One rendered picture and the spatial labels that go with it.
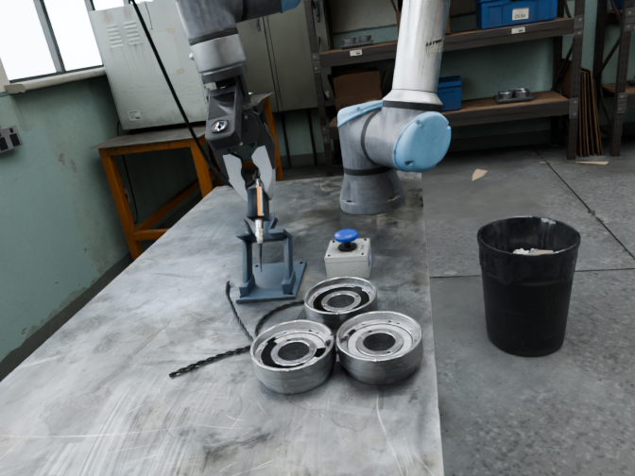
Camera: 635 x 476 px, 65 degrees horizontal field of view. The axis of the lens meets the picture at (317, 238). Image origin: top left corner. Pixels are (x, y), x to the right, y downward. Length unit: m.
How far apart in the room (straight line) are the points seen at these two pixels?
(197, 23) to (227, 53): 0.06
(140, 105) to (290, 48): 1.78
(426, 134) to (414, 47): 0.16
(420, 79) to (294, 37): 3.46
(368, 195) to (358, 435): 0.65
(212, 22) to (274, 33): 3.67
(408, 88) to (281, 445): 0.67
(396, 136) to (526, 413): 1.09
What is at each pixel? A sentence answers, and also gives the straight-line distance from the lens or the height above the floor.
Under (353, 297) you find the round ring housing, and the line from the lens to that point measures 0.73.
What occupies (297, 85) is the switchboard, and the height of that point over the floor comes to 0.76.
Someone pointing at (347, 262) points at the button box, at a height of 0.84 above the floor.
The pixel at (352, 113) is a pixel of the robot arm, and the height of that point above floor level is 1.02.
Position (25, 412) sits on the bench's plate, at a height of 0.80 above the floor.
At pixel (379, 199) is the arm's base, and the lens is 1.10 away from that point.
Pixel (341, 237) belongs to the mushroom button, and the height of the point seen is 0.87.
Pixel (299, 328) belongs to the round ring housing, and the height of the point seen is 0.83.
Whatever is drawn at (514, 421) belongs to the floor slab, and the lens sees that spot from 1.75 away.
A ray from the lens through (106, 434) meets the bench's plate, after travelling 0.66.
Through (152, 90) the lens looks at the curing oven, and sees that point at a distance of 2.95.
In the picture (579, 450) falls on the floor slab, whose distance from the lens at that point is 1.70.
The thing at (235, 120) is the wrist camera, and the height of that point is 1.09.
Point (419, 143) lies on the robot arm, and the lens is 0.96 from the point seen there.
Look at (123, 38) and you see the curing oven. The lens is 2.99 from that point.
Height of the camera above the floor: 1.19
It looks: 23 degrees down
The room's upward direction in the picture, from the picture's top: 9 degrees counter-clockwise
